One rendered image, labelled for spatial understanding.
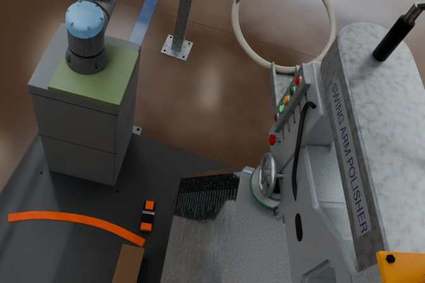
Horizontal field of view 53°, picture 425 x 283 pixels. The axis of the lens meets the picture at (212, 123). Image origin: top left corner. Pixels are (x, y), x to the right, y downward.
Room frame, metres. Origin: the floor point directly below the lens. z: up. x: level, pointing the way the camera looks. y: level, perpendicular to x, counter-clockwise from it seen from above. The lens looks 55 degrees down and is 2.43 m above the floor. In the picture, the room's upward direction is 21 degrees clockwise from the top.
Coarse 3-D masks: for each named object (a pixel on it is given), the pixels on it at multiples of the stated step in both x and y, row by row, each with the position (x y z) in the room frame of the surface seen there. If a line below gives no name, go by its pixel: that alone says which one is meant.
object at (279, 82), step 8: (272, 64) 1.30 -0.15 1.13; (272, 72) 1.26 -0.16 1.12; (296, 72) 1.32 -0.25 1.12; (272, 80) 1.23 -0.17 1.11; (280, 80) 1.27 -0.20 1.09; (288, 80) 1.29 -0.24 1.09; (272, 88) 1.19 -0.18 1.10; (280, 88) 1.23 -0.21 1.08; (272, 96) 1.16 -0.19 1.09; (280, 96) 1.19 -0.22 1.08; (272, 104) 1.13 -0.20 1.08; (280, 184) 0.79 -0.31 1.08; (280, 192) 0.77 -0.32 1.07
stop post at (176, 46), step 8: (184, 0) 2.18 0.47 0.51; (192, 0) 2.21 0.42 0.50; (184, 8) 2.18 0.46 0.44; (176, 16) 2.18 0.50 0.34; (184, 16) 2.18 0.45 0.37; (176, 24) 2.18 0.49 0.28; (184, 24) 2.18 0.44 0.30; (176, 32) 2.18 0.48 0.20; (184, 32) 2.18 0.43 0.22; (168, 40) 2.25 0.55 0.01; (176, 40) 2.18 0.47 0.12; (184, 40) 2.24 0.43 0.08; (168, 48) 2.18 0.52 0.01; (176, 48) 2.18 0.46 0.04; (184, 48) 2.23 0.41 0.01; (176, 56) 2.13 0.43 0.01; (184, 56) 2.15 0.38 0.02
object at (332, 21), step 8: (240, 0) 1.50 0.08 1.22; (328, 0) 1.69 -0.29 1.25; (232, 8) 1.46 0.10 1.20; (328, 8) 1.66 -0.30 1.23; (232, 16) 1.42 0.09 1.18; (232, 24) 1.40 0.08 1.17; (240, 32) 1.37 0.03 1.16; (240, 40) 1.34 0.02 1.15; (328, 40) 1.53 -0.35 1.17; (248, 48) 1.33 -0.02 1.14; (328, 48) 1.49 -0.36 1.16; (256, 56) 1.31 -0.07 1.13; (320, 56) 1.44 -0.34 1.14; (264, 64) 1.30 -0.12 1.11; (280, 72) 1.30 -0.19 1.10; (288, 72) 1.32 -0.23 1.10
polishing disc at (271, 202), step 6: (258, 168) 0.94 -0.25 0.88; (270, 168) 0.96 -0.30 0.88; (252, 174) 0.91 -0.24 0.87; (258, 174) 0.91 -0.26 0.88; (252, 180) 0.88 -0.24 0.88; (258, 180) 0.89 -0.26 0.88; (252, 186) 0.85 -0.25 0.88; (258, 186) 0.86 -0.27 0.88; (264, 186) 0.87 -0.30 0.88; (258, 192) 0.83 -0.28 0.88; (258, 198) 0.81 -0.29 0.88; (264, 198) 0.82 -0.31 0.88; (270, 198) 0.83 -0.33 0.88; (276, 198) 0.84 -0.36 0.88; (264, 204) 0.80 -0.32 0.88; (270, 204) 0.80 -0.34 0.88; (276, 204) 0.81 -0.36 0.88
